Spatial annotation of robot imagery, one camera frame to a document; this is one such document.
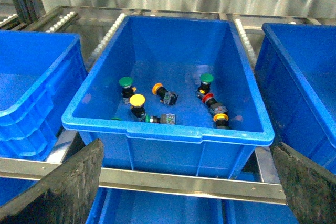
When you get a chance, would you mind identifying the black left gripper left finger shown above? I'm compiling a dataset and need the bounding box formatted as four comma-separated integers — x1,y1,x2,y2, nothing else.
1,139,104,223

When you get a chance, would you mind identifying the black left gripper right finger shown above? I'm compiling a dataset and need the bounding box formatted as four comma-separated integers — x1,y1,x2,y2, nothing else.
272,142,335,223

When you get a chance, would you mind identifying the orange-yellow push button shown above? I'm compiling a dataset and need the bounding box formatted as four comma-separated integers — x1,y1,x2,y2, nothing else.
152,83,179,106

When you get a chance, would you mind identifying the blue source bin with buttons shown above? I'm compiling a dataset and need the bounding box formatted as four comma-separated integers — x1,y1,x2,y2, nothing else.
62,16,275,178

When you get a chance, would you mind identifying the lower blue bin far left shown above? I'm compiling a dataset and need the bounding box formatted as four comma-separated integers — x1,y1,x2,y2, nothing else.
0,177,36,206

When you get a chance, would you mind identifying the lower blue bin middle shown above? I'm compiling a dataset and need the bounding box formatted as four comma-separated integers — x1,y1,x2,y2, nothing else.
223,171,300,224

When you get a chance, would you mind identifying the yellow mushroom push button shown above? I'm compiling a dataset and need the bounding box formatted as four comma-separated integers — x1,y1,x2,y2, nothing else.
129,94,146,122

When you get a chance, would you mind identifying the green push button left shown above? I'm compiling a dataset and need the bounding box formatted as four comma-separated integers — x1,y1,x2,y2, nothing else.
119,77,136,104

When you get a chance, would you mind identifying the green push button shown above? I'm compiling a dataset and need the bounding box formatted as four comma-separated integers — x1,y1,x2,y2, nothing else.
119,77,136,104
196,73,214,99

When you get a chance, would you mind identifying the blue bin far left upper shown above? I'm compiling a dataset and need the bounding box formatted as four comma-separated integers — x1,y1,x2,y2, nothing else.
1,30,87,161

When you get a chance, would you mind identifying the blue middle upper bin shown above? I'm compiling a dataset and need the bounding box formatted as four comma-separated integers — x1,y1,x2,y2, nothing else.
255,23,335,173

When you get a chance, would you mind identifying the green button lying flat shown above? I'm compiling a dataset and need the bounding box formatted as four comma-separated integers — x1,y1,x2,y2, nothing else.
145,113,176,125

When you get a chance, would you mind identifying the green push button right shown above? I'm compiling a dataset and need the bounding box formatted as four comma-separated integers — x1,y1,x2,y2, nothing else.
196,73,214,99

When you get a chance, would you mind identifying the steel front shelf rail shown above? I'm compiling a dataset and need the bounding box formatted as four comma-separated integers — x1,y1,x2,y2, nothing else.
1,158,287,205

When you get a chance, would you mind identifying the orange button near wall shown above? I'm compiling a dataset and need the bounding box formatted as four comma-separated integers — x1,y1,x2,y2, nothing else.
213,113,230,130

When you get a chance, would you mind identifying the red push button at wall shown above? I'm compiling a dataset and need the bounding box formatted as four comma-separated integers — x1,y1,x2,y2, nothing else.
201,93,228,116

